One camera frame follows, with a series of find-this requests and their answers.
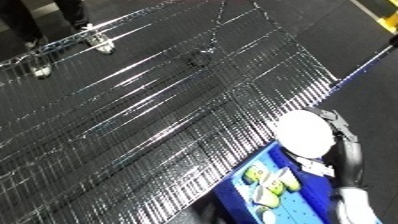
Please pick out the white paper cup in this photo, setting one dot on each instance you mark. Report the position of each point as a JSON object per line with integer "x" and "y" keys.
{"x": 305, "y": 133}

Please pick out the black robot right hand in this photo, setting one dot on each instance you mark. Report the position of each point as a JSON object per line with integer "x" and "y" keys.
{"x": 348, "y": 156}

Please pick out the pale robot right arm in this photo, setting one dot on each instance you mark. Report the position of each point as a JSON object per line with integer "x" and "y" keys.
{"x": 355, "y": 208}

